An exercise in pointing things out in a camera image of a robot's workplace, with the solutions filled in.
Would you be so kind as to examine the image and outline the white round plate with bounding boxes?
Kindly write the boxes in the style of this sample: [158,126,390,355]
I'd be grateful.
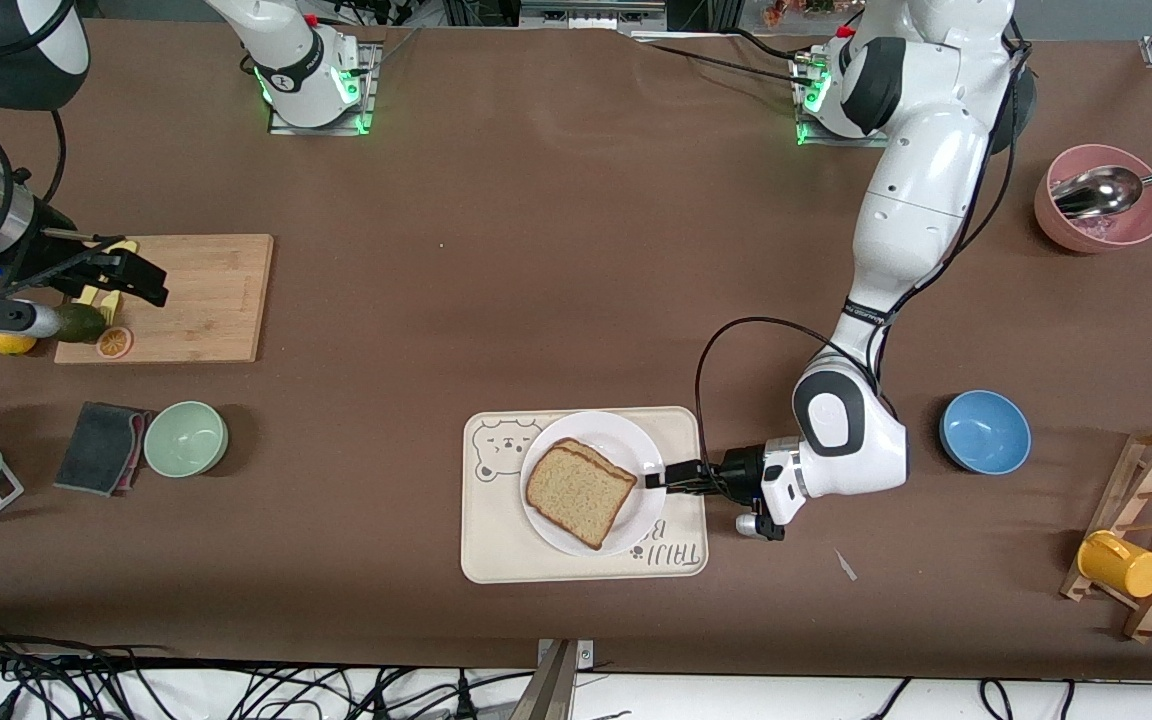
[520,411,667,558]

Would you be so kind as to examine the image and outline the wooden peg rack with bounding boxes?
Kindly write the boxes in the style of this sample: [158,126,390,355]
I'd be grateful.
[1059,422,1152,642]

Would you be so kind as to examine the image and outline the black table cable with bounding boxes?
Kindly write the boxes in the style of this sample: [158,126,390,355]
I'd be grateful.
[726,28,822,63]
[626,32,817,86]

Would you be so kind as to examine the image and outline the cream bear print tray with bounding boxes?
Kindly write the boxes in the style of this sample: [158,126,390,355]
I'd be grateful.
[461,406,709,584]

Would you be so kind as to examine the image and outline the colourful background clutter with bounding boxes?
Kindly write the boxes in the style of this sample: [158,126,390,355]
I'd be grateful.
[761,0,849,27]

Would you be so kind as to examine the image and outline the black cable tangle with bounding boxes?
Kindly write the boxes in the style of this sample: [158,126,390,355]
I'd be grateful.
[0,625,537,720]

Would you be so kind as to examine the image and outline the yellow plastic fork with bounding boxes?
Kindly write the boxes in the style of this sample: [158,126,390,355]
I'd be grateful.
[100,240,140,327]

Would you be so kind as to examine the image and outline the blue bowl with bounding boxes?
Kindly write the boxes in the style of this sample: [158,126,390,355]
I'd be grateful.
[939,390,1032,475]

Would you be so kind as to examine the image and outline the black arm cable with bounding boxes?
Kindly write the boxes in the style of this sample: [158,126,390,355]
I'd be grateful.
[693,28,1027,501]
[0,104,69,301]

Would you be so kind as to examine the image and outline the yellow mug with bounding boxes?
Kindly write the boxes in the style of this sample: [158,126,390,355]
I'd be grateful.
[1077,530,1152,599]

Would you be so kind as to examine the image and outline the pink bowl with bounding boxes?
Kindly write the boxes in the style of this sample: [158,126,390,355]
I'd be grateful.
[1034,144,1152,254]

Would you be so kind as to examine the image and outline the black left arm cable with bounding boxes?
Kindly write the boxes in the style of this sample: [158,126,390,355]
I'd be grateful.
[693,28,1027,501]

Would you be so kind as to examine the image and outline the wooden cutting board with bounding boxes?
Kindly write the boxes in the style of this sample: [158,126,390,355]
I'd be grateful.
[54,234,275,364]

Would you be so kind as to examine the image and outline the grey folded cloth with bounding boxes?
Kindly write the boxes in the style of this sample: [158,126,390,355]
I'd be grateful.
[54,402,152,497]

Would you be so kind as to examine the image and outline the mint green bowl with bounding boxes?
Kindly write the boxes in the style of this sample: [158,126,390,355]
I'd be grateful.
[143,401,229,478]

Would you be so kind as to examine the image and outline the seeded bread slice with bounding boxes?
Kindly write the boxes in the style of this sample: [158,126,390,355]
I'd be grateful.
[526,440,637,551]

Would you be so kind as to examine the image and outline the metal ladle spoon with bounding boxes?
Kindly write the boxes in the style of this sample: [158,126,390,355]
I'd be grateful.
[1050,160,1152,220]

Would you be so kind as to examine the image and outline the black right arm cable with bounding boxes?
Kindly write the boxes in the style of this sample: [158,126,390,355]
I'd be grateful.
[0,104,69,301]

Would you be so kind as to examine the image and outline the green avocado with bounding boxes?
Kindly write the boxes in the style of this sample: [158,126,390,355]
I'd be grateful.
[52,303,107,344]

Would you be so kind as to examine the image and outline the aluminium frame bar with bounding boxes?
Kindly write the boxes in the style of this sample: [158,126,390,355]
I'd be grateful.
[519,0,669,33]

